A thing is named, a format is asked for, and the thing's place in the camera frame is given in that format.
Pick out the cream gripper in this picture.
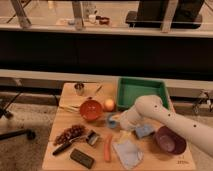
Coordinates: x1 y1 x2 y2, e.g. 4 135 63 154
111 114 131 142

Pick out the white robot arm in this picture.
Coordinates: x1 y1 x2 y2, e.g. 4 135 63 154
111 95 213 157

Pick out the blue sponge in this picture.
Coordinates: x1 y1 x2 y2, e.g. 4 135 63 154
135 124 155 139

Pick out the orange ball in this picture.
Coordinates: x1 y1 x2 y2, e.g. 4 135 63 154
104 99 115 111

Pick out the green plastic tray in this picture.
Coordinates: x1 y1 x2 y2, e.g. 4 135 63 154
117 77 169 110

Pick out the light blue cloth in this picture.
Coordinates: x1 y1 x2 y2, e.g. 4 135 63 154
113 140 143 170

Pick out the orange carrot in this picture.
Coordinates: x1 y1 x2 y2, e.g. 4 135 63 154
104 134 113 162

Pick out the red bowl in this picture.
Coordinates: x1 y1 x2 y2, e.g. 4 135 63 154
79 100 103 121

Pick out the purple bowl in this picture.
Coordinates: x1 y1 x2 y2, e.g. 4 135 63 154
154 126 187 155

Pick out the bunch of dark grapes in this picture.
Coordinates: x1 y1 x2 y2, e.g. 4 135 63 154
54 124 86 145

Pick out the metal cup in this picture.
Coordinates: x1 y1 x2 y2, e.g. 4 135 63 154
74 82 84 96

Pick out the wooden cutting board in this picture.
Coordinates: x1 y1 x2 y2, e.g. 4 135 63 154
59 82 117 111

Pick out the black rectangular block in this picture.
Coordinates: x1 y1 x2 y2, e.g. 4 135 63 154
70 149 95 169

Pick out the dark bowl on shelf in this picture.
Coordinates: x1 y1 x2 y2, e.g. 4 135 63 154
99 17 110 25

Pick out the white mug on shelf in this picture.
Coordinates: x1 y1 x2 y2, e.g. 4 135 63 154
89 14 96 23

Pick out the black monitor on shelf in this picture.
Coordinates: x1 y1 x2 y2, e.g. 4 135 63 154
125 0 205 29

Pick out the black handled knife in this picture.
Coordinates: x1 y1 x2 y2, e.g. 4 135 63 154
52 135 87 156

